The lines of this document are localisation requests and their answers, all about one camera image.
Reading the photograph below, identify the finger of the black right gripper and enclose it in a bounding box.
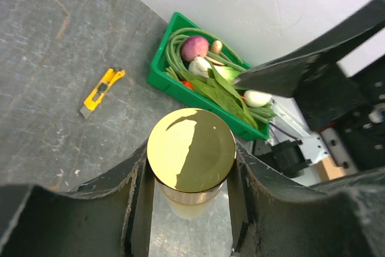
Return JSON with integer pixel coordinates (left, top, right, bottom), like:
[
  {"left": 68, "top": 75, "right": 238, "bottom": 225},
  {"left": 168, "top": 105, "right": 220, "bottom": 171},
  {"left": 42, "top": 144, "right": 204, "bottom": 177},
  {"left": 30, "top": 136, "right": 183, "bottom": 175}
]
[{"left": 233, "top": 0, "right": 384, "bottom": 98}]

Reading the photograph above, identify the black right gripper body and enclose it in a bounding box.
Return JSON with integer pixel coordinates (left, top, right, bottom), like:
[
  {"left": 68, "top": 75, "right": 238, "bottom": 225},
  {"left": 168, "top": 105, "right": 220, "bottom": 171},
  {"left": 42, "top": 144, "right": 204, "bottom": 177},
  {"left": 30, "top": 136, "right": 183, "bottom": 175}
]
[{"left": 294, "top": 57, "right": 384, "bottom": 173}]

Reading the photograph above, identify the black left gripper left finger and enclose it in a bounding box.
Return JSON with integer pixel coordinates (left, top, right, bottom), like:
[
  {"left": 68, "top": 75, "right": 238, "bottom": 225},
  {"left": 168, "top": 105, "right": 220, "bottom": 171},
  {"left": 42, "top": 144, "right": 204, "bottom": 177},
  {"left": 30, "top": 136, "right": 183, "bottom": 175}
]
[{"left": 1, "top": 144, "right": 155, "bottom": 256}]

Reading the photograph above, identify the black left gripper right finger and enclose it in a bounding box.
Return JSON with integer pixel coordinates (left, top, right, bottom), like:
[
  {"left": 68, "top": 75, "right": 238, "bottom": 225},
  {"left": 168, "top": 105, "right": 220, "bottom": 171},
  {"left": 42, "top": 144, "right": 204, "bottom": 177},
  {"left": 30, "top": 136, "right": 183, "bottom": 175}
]
[{"left": 227, "top": 144, "right": 384, "bottom": 256}]

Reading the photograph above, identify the gold capped amber bottle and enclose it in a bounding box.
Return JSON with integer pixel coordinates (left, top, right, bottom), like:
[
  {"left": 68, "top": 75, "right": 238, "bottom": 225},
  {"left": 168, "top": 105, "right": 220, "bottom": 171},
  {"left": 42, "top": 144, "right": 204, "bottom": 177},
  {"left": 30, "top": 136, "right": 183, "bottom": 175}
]
[{"left": 147, "top": 108, "right": 236, "bottom": 220}]

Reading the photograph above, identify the yellow utility knife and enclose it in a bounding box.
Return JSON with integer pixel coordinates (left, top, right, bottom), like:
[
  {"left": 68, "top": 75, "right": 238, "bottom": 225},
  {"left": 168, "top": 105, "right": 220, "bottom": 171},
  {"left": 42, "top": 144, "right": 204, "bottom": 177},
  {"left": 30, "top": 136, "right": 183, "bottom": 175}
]
[{"left": 79, "top": 67, "right": 125, "bottom": 119}]

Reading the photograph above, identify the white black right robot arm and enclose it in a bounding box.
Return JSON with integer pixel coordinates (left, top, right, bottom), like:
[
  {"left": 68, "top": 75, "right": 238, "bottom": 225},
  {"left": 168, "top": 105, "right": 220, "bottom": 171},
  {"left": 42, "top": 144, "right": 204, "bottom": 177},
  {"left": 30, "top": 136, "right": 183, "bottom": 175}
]
[{"left": 235, "top": 0, "right": 384, "bottom": 178}]

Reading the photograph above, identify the green leafy vegetable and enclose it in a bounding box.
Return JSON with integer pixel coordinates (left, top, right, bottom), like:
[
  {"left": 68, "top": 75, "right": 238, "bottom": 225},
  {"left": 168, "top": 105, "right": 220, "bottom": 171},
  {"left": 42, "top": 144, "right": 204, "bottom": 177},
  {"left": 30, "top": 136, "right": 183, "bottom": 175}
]
[{"left": 180, "top": 64, "right": 258, "bottom": 129}]

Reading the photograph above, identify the brown mushroom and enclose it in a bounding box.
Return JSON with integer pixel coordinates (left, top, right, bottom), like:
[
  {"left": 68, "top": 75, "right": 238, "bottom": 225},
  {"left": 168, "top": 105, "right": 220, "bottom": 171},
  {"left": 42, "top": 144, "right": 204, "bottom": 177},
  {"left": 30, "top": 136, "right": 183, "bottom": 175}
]
[{"left": 210, "top": 40, "right": 223, "bottom": 55}]

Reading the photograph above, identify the white bok choy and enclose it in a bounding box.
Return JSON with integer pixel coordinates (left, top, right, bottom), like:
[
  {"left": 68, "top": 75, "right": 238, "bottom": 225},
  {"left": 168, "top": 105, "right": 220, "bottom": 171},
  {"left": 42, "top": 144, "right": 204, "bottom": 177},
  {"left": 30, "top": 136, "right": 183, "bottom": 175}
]
[{"left": 188, "top": 57, "right": 240, "bottom": 82}]

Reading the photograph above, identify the green plastic vegetable tray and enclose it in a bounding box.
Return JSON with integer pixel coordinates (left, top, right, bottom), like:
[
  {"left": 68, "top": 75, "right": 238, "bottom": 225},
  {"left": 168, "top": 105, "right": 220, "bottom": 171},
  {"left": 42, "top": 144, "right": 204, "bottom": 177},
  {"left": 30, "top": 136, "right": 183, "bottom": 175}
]
[{"left": 147, "top": 12, "right": 269, "bottom": 141}]

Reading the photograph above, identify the red chili pepper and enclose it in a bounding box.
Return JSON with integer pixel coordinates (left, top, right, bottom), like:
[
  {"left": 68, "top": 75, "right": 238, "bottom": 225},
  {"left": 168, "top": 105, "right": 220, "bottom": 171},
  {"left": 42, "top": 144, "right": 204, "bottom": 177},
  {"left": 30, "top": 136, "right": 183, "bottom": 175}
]
[{"left": 181, "top": 81, "right": 194, "bottom": 90}]

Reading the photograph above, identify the purple onion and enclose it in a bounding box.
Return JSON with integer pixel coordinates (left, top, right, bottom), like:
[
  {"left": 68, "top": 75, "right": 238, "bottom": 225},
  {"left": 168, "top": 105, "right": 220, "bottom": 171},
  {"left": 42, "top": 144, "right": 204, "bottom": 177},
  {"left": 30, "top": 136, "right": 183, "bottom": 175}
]
[{"left": 180, "top": 36, "right": 209, "bottom": 62}]

